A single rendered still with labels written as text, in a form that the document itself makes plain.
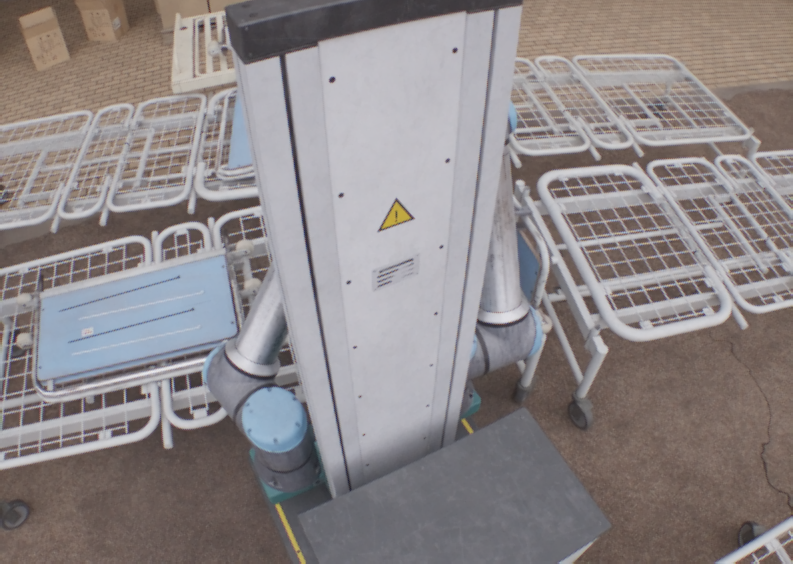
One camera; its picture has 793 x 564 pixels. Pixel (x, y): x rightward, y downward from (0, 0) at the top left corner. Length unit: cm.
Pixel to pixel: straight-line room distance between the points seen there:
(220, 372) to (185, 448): 87
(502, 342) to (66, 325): 141
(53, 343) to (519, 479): 151
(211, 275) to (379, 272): 120
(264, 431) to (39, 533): 130
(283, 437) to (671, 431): 161
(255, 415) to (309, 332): 54
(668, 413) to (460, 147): 189
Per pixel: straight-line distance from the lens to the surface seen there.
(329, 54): 63
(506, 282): 148
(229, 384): 149
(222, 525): 218
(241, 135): 266
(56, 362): 203
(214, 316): 191
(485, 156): 82
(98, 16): 550
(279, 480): 156
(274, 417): 139
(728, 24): 633
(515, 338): 154
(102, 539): 232
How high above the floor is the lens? 200
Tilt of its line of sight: 47 degrees down
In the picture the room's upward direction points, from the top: straight up
